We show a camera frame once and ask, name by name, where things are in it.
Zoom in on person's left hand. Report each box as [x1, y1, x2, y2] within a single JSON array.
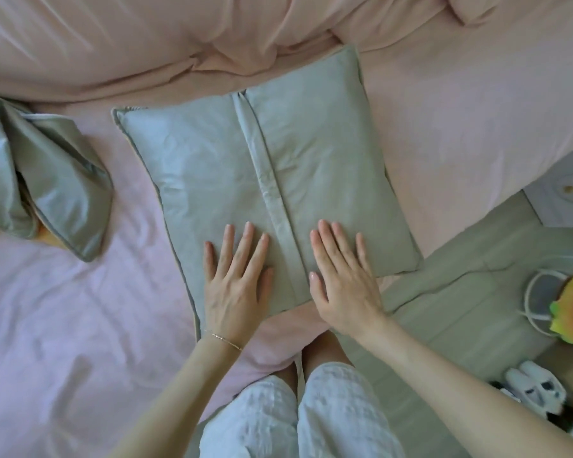
[[202, 221, 276, 352]]

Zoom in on person's right hand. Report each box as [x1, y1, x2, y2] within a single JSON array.
[[307, 219, 388, 340]]

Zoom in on grey-green cushion cover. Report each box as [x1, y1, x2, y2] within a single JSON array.
[[0, 90, 115, 264], [110, 42, 425, 343]]

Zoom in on person's left forearm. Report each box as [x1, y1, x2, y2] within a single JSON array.
[[107, 333, 243, 458]]

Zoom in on person's white trousers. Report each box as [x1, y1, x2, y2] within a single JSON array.
[[197, 361, 407, 458]]

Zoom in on plain pink pillow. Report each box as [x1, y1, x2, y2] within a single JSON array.
[[445, 0, 508, 28]]

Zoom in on pink bed sheet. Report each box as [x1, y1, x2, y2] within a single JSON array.
[[0, 0, 573, 458]]

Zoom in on white plush slipper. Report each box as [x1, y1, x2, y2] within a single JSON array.
[[500, 359, 569, 421]]

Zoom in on white bedside cabinet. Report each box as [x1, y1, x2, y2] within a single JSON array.
[[522, 139, 573, 230]]

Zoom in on pink duvet with white ruffle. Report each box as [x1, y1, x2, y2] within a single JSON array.
[[0, 0, 453, 104]]

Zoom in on thin gold bracelet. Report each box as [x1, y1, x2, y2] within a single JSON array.
[[202, 330, 245, 353]]

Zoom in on grey bag with white handle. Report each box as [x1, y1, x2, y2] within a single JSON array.
[[517, 268, 573, 340]]

